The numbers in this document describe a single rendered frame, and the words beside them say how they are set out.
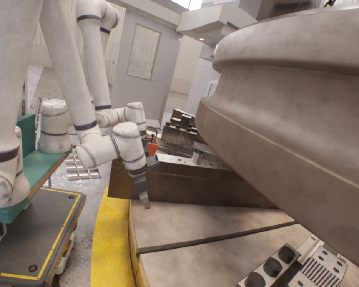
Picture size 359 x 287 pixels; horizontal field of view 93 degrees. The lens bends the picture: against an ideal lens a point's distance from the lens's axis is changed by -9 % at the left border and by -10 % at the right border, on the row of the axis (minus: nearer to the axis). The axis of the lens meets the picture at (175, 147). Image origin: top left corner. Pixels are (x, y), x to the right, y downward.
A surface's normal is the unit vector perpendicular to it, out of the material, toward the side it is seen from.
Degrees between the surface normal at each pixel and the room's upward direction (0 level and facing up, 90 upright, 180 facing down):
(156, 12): 90
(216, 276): 0
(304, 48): 90
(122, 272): 0
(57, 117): 90
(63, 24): 80
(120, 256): 0
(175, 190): 90
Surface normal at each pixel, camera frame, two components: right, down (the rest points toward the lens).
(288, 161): -0.87, -0.05
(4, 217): 0.13, 0.39
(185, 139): -0.18, 0.31
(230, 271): 0.26, -0.90
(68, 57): 0.69, 0.35
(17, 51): 0.88, 0.44
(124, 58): 0.53, 0.43
